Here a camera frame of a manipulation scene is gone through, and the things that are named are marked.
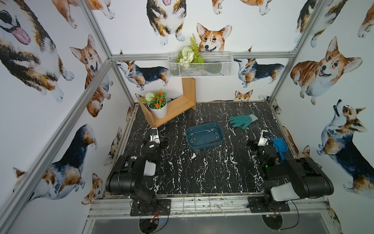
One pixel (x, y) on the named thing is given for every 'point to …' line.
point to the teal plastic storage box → (205, 135)
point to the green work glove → (244, 120)
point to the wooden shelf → (177, 107)
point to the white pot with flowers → (157, 103)
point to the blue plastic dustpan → (280, 146)
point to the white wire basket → (215, 65)
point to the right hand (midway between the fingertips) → (262, 132)
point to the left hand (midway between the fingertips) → (155, 131)
